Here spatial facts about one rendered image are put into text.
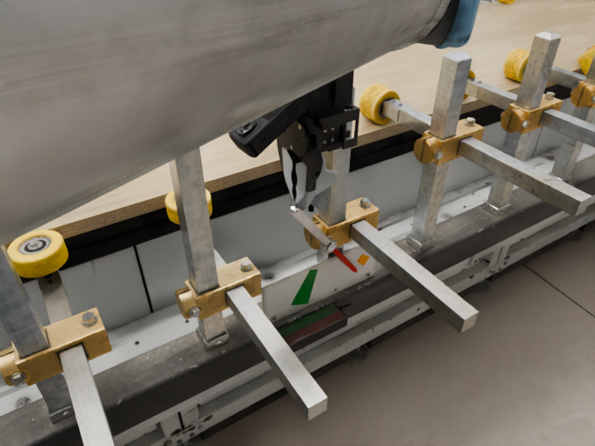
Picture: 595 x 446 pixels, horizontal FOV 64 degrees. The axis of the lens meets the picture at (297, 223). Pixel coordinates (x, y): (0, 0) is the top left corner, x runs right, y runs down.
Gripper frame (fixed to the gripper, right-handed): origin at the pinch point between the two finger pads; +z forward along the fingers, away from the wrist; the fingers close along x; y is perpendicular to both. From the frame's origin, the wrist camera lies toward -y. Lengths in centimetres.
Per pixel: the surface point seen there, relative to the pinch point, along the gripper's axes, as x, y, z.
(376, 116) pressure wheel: 27.8, 38.4, 6.7
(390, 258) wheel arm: -5.3, 14.7, 13.4
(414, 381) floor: 13, 54, 100
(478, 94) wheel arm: 22, 65, 5
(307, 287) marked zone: 5.4, 5.5, 24.0
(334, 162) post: 6.2, 10.8, -0.3
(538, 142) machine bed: 28, 108, 32
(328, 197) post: 6.8, 10.5, 6.7
